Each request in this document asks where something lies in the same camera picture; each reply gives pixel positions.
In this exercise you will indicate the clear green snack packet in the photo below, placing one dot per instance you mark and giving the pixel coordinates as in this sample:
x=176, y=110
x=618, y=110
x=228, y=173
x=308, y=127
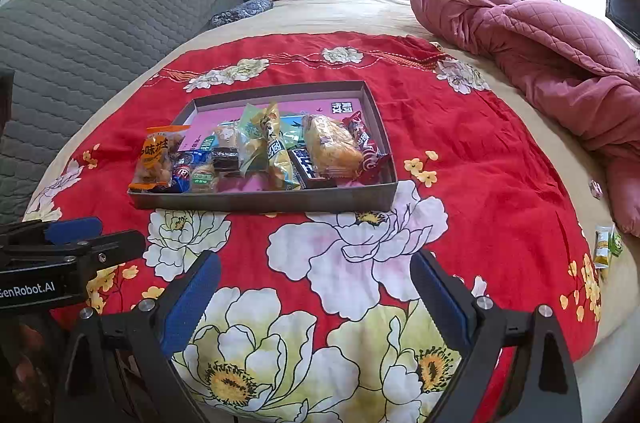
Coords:
x=250, y=140

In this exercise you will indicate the small cake packet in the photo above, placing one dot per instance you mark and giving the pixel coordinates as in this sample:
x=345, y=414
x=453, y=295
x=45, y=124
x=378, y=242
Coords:
x=225, y=137

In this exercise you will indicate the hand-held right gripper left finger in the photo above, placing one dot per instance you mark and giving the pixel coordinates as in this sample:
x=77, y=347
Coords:
x=192, y=303

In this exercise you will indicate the orange peanut packet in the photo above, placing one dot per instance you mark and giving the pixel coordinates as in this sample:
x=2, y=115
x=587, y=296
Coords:
x=157, y=158

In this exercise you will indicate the dark blue floral cloth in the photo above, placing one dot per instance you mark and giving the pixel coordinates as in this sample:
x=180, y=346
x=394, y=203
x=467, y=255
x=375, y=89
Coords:
x=240, y=13

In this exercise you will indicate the clear bread packet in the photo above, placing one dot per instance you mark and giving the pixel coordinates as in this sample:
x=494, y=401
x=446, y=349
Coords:
x=332, y=148

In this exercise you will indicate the black television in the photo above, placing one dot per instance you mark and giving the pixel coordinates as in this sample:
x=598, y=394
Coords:
x=624, y=5

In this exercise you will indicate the blue snack packet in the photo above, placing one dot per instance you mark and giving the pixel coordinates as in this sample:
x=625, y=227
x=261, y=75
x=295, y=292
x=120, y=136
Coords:
x=184, y=173

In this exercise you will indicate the grey cardboard box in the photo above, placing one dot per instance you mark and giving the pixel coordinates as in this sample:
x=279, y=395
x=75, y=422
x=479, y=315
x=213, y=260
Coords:
x=300, y=200

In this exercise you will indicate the small biscuit packet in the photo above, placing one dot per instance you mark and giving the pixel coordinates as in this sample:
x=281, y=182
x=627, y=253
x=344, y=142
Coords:
x=204, y=180

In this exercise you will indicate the small yellow green packet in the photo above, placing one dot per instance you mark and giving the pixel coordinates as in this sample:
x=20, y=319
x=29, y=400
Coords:
x=602, y=248

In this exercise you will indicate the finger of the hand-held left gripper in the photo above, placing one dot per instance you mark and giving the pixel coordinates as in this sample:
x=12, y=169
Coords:
x=110, y=248
x=75, y=229

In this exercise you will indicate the red floral blanket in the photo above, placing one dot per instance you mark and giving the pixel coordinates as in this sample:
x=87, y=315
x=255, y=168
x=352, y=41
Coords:
x=490, y=183

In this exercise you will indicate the brown chocolate bar packet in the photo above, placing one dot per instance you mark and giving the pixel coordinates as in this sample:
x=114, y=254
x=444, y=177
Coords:
x=310, y=168

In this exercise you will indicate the small black snack packet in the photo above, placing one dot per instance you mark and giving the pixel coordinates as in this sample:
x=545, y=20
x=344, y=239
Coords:
x=225, y=160

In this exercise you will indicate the pink quilt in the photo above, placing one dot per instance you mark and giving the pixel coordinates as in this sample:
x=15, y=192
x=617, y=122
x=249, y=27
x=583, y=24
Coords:
x=540, y=48

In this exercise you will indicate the green yellow snack packet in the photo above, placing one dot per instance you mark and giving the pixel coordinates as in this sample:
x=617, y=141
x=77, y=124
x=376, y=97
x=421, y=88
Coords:
x=277, y=158

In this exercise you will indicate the grey quilted headboard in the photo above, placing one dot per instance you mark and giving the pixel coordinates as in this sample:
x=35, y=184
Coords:
x=90, y=33

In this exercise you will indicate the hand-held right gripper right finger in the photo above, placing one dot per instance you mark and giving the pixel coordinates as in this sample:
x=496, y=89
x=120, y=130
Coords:
x=442, y=303

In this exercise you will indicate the red candy packet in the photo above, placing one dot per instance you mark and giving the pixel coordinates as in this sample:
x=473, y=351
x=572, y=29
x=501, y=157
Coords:
x=370, y=148

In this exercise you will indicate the small white pink wrapper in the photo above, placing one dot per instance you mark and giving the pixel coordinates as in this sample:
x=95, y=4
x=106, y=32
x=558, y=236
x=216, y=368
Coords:
x=596, y=189

